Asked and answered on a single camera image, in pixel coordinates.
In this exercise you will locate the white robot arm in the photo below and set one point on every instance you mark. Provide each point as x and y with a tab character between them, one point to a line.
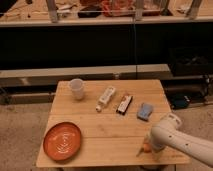
166	133

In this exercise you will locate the orange ceramic bowl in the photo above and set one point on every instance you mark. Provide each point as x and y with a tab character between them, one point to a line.
62	141

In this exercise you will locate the white tube bottle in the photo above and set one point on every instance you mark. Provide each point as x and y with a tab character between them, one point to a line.
105	98

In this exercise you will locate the dark candy bar box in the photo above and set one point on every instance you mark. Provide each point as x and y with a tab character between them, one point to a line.
124	104

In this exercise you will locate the translucent plastic cup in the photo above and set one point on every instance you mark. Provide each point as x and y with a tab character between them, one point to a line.
77	88

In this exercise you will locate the wooden table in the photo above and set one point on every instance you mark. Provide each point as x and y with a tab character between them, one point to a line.
109	138

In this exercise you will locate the blue sponge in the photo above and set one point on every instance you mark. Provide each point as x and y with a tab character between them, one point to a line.
144	111

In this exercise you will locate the black crate under shelf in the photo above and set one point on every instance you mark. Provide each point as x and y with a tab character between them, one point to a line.
189	61

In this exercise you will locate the long metal bench rail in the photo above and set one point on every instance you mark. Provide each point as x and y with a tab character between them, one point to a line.
51	76

